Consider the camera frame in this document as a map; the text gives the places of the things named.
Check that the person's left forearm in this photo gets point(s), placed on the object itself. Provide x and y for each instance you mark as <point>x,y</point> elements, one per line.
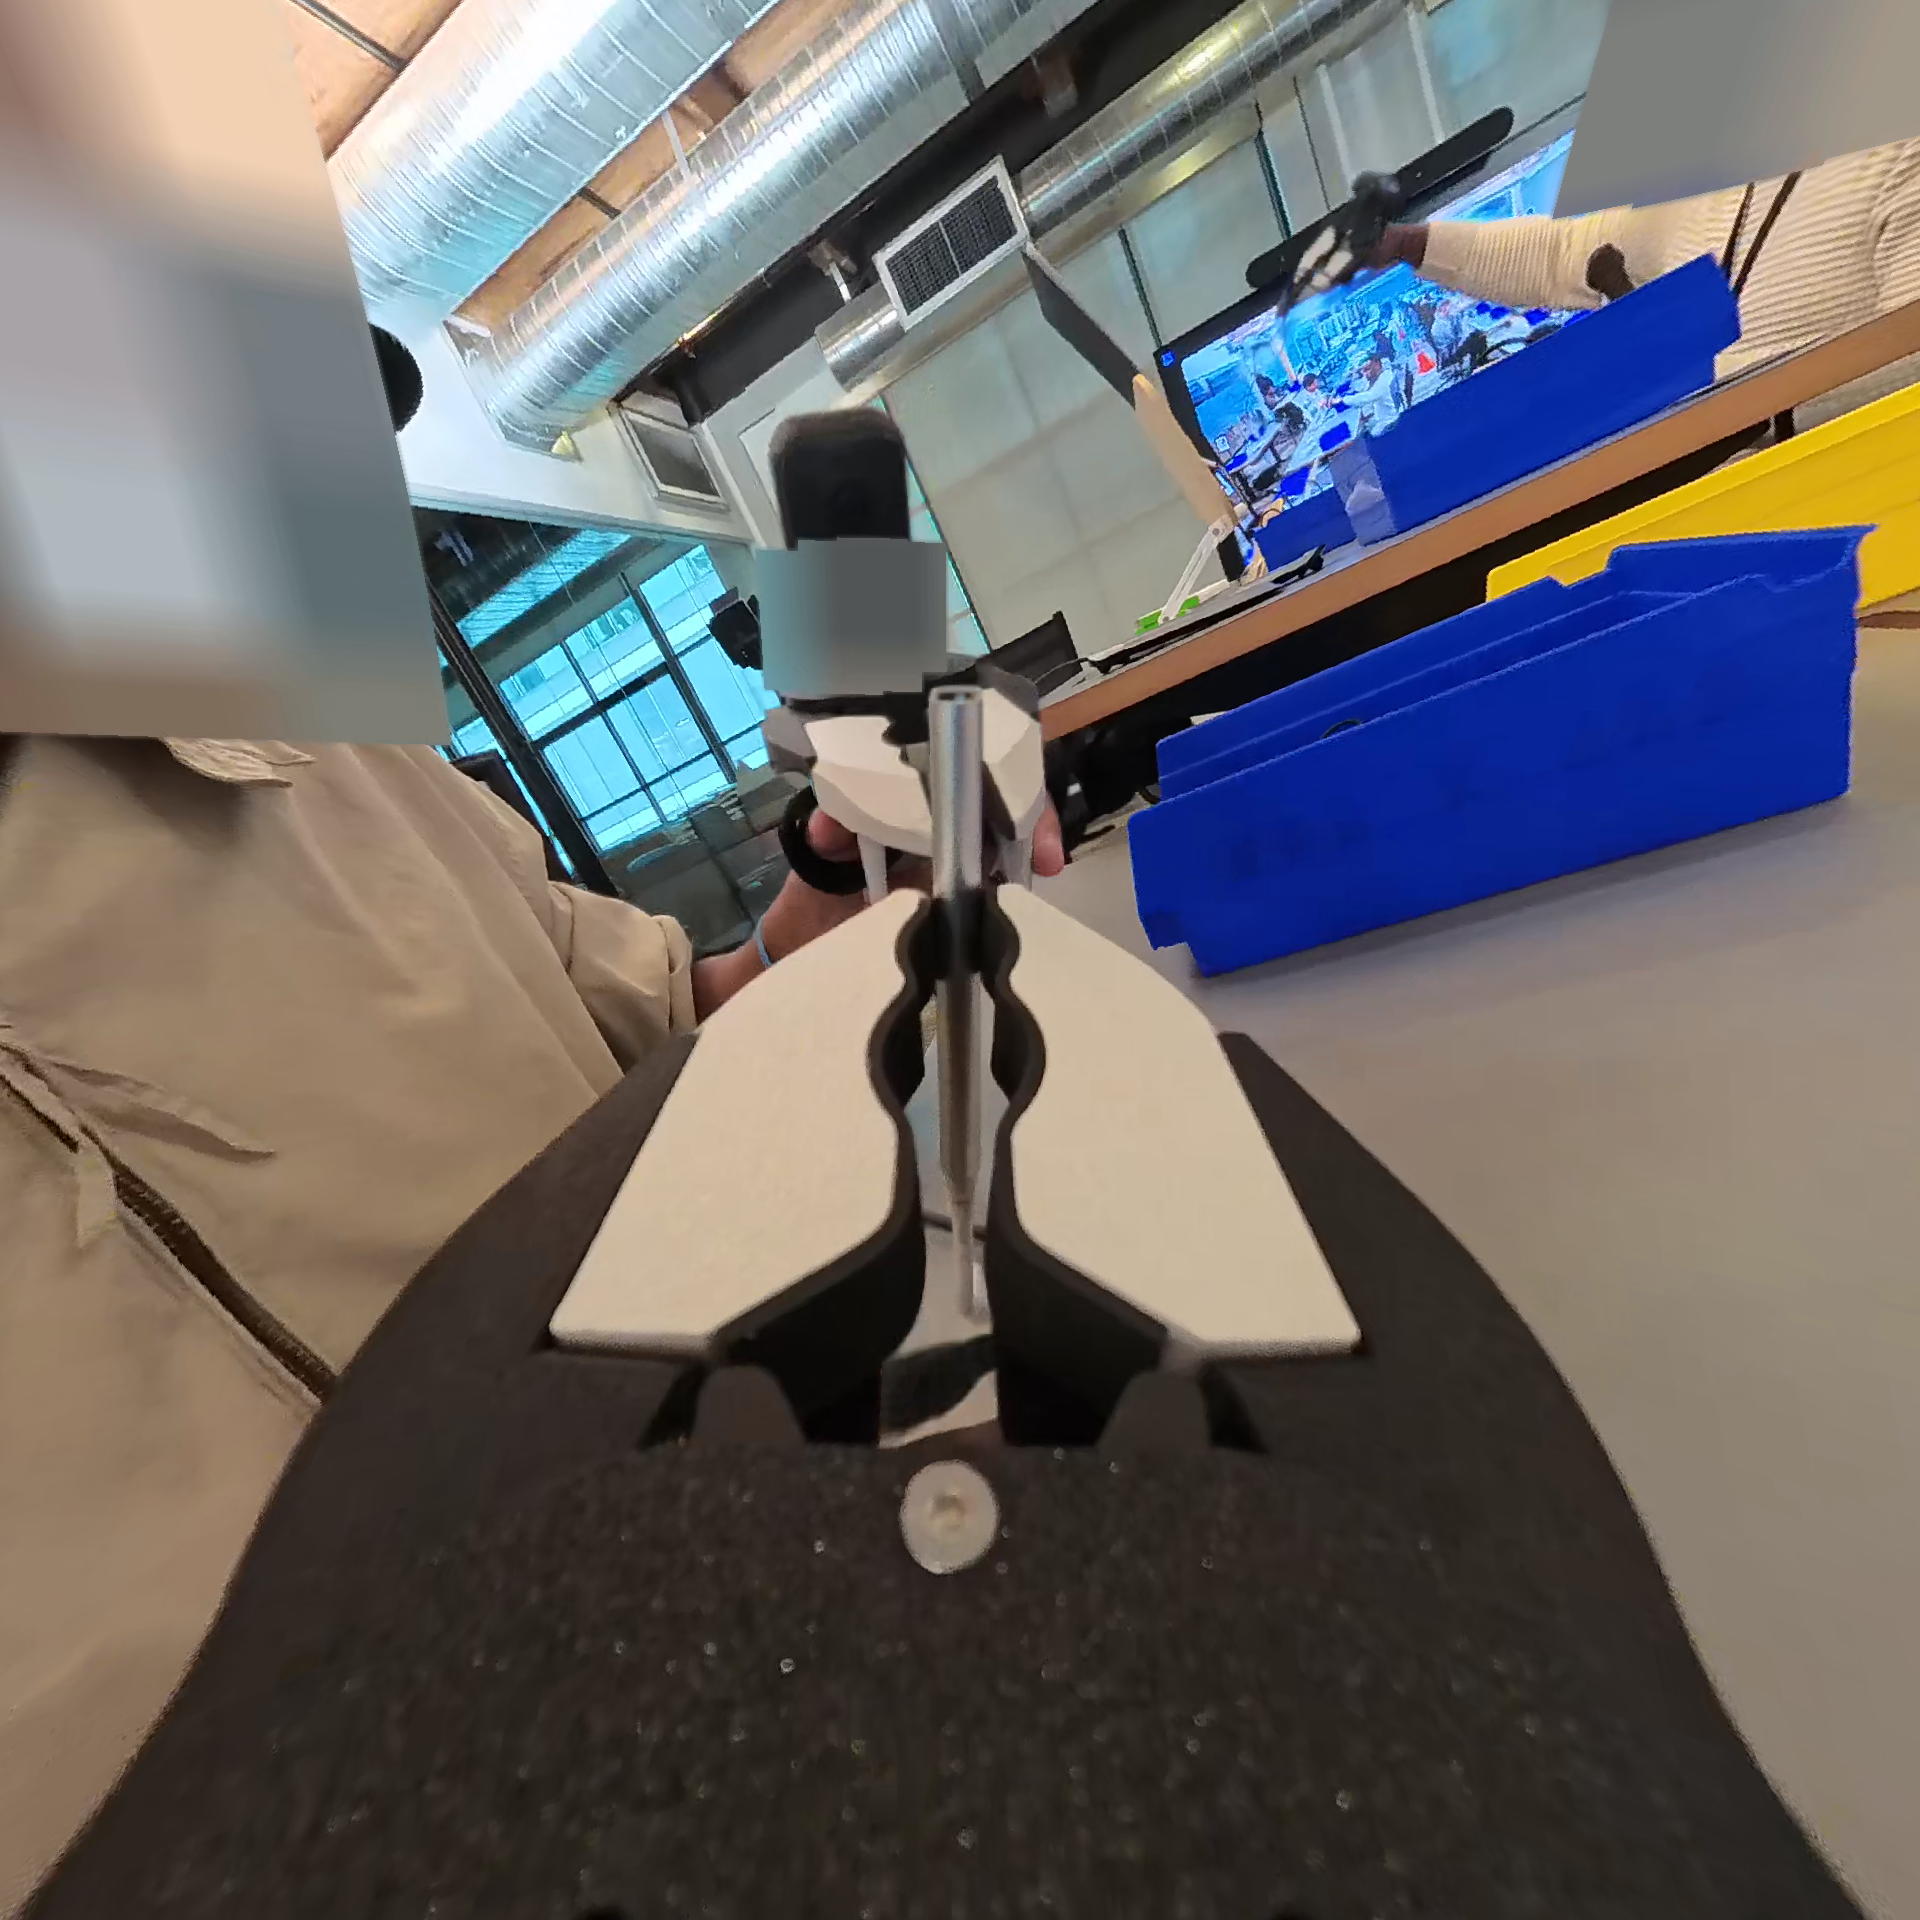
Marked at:
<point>727,975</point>

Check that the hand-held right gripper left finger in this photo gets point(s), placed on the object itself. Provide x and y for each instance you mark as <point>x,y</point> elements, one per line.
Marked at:
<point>750,1184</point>

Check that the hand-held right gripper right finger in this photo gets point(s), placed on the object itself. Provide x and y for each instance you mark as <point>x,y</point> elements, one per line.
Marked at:
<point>1170,1184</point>

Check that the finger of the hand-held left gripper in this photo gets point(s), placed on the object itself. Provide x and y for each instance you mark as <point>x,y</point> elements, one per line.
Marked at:
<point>870,780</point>
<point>1014,773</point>

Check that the yellow plastic bin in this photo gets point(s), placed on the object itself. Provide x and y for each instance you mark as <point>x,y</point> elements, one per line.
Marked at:
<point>1799,482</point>

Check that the wooden document stand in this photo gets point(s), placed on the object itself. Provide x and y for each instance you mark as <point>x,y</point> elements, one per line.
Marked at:
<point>1185,452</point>

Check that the blue plastic bin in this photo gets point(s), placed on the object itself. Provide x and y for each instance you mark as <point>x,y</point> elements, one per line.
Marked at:
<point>1305,528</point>
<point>1500,811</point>
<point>1576,376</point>

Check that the person's left hand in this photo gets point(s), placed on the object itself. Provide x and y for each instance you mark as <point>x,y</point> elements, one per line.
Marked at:
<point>809,915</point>

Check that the black video bar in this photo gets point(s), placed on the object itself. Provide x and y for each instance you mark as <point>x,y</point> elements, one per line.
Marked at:
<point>1441,165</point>

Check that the green box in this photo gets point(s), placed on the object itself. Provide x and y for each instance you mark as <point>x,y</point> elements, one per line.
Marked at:
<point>1170,610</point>

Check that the black office chair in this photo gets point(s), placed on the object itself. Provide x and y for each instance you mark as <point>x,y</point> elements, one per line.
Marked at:
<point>1037,653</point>

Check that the wide silver air duct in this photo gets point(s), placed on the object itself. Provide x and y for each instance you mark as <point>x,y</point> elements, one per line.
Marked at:
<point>600,347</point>

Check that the large monitor screen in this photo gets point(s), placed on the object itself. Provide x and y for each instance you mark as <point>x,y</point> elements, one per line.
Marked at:
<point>1350,376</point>

